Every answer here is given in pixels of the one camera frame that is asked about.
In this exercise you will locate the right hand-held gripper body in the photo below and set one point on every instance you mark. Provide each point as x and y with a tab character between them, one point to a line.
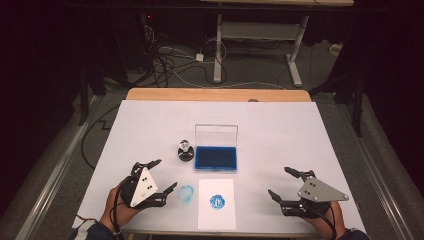
318	193

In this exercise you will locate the white metal desk frame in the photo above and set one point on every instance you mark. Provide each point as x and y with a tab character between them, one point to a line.
260	30

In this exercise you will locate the blue ink pad box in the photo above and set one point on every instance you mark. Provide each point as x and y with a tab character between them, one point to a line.
215	158

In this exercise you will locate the black round stamp cap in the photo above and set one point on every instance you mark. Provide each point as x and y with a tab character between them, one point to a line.
186	157

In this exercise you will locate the white power strip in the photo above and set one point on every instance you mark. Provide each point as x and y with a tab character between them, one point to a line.
335	49

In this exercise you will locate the metal floor rail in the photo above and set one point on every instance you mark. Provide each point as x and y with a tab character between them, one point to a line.
373	166
53	176

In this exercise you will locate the stamp with clear knob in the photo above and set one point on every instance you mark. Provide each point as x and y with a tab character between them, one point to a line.
185	146

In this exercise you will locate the white table cover sheet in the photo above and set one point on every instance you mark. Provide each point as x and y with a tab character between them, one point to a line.
266	140

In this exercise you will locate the black stand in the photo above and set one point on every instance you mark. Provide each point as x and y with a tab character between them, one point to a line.
358	106
83	100

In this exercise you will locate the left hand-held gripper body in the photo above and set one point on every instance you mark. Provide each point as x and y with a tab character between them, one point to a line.
143	190

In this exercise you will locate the white paper sheet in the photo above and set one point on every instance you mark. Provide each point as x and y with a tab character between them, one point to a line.
216	220

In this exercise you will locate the small white power adapter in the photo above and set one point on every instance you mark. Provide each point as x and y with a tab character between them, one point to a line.
199	57

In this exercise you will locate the person's left hand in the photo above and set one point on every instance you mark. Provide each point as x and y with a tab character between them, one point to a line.
115	213

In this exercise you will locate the person's right hand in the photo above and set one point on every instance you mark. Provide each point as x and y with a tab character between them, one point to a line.
328	223

